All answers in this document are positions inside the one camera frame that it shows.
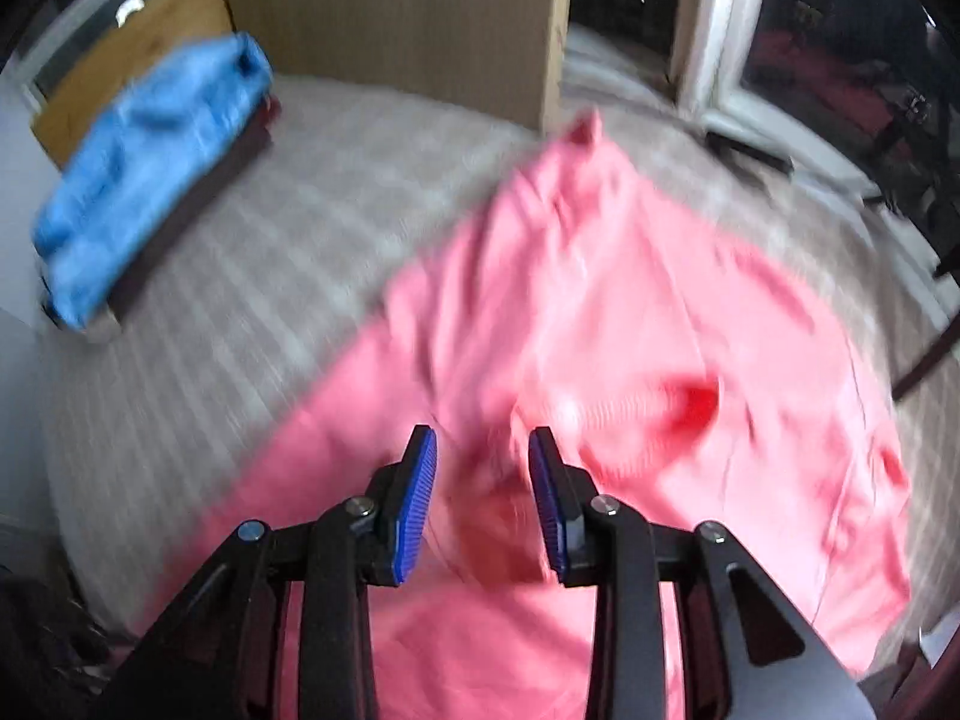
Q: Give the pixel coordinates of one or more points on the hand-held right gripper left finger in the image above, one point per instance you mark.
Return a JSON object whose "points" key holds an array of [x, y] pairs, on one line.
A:
{"points": [[412, 510]]}

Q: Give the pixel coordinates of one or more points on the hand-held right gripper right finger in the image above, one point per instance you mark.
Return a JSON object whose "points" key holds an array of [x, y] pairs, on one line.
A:
{"points": [[547, 510]]}

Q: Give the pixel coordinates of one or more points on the pink shirt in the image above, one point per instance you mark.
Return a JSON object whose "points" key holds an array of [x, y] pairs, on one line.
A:
{"points": [[600, 300]]}

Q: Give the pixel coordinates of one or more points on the black stand leg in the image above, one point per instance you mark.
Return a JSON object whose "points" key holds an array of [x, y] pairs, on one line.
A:
{"points": [[926, 367], [949, 259]]}

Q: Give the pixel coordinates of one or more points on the blue cloth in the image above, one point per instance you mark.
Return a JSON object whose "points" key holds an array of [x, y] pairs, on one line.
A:
{"points": [[142, 165]]}

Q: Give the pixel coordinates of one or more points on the light plywood panel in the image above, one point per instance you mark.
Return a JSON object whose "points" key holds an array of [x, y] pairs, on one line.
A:
{"points": [[390, 30]]}

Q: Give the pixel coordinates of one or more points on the white window frame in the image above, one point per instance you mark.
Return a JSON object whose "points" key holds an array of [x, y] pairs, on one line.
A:
{"points": [[712, 37]]}

